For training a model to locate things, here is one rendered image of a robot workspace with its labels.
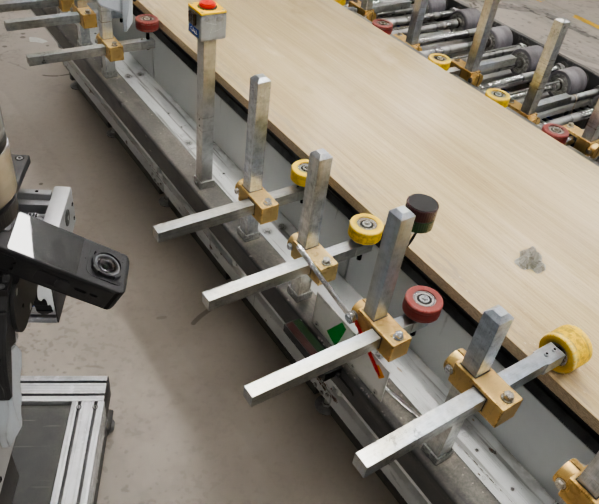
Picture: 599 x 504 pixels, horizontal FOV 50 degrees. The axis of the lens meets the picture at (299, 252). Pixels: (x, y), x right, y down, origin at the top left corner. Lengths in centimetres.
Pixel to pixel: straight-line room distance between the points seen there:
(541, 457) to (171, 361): 133
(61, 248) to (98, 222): 238
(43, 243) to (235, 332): 193
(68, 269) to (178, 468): 161
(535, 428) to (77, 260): 111
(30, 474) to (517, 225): 139
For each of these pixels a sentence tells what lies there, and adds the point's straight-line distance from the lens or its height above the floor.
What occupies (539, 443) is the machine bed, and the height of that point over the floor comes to 71.
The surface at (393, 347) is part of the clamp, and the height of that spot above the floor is 87.
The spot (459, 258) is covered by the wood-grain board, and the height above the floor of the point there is 90.
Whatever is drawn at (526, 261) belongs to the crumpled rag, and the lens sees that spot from 152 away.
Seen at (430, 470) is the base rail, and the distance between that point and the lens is 135.
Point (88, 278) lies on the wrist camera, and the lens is 52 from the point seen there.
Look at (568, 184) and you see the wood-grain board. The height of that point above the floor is 90.
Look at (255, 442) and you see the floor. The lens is 215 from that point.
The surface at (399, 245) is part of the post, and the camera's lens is 120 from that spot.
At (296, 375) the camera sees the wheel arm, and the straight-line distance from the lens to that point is 121.
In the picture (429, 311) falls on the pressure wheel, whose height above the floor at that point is 91.
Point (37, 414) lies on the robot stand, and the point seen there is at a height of 21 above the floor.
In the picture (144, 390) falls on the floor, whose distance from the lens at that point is 226.
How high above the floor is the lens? 181
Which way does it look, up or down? 41 degrees down
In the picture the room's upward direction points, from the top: 8 degrees clockwise
